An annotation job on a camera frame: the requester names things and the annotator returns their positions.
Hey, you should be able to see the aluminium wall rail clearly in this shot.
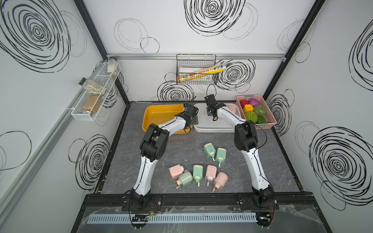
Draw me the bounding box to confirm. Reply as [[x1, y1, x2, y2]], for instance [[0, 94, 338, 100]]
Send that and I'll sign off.
[[107, 53, 286, 61], [1, 90, 83, 225]]

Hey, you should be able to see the glass jar on shelf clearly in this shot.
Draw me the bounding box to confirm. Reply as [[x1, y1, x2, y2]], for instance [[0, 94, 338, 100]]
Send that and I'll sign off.
[[107, 57, 118, 74]]

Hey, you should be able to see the dark green toy vegetable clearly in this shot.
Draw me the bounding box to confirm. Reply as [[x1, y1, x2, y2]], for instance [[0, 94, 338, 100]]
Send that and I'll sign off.
[[244, 111, 267, 124]]

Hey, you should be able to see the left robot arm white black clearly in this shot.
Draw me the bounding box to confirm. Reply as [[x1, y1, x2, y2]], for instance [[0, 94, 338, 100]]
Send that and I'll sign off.
[[130, 105, 199, 209]]

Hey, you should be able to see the yellow red foil roll box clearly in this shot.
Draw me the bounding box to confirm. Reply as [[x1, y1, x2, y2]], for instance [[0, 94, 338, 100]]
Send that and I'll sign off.
[[176, 64, 226, 83]]

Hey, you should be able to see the clear bottle on shelf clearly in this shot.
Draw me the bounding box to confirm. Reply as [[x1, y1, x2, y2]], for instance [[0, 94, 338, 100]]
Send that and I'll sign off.
[[79, 78, 106, 96]]

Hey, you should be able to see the black corner frame post left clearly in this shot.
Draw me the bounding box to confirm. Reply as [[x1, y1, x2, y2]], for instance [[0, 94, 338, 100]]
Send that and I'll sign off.
[[74, 0, 130, 105]]

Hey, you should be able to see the green toy apple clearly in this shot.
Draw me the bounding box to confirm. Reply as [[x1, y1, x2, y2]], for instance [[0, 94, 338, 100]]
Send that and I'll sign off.
[[254, 104, 267, 117]]

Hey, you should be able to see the yellow toy pepper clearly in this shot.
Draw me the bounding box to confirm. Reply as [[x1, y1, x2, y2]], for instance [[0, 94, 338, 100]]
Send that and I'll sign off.
[[243, 104, 254, 113]]

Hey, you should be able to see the aluminium wall rail left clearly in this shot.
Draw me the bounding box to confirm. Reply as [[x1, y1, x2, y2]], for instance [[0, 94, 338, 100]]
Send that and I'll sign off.
[[1, 90, 83, 225]]

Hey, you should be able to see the aluminium wall rail back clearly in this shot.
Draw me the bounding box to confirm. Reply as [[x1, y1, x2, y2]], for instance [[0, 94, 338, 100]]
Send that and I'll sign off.
[[107, 53, 286, 61]]

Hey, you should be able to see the black corner frame post right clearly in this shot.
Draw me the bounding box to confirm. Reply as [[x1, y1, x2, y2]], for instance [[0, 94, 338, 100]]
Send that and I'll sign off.
[[262, 0, 326, 101]]

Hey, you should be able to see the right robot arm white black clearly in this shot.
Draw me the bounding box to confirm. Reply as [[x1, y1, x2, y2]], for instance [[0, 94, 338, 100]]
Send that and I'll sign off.
[[205, 94, 275, 208]]

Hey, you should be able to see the purple toy vegetable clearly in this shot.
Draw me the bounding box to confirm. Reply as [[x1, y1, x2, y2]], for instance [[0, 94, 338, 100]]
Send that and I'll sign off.
[[248, 99, 259, 107]]

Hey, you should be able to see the pink perforated plastic basket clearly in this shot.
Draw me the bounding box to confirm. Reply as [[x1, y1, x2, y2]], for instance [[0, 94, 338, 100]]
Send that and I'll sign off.
[[236, 95, 277, 129]]

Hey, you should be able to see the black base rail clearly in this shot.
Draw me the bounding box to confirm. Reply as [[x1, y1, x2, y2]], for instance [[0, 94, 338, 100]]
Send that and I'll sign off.
[[80, 192, 317, 215]]

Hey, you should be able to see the black wire wall basket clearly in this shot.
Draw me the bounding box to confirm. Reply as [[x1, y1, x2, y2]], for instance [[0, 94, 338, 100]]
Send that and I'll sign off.
[[176, 53, 217, 85]]

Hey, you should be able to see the yellow plastic storage tray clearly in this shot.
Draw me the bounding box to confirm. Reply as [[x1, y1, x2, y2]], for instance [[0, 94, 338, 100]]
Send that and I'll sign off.
[[142, 104, 192, 135]]

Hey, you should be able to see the red toy pepper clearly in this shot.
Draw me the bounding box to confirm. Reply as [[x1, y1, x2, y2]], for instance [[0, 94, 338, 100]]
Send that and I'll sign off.
[[240, 100, 249, 109]]

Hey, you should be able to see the white wire wall shelf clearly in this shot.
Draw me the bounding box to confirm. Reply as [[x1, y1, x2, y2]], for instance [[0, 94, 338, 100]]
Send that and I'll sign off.
[[71, 57, 121, 121]]

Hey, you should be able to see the black corner frame post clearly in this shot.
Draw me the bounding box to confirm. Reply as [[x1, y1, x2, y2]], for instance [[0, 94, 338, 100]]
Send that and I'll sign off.
[[262, 0, 326, 101], [74, 0, 130, 105]]

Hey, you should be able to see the white plastic storage tray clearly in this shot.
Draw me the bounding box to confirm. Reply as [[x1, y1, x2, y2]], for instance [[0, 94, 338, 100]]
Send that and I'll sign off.
[[194, 103, 234, 133]]

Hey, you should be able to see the white slotted cable duct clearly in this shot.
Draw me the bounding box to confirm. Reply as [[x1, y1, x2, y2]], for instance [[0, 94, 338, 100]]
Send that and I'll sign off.
[[86, 213, 257, 224]]

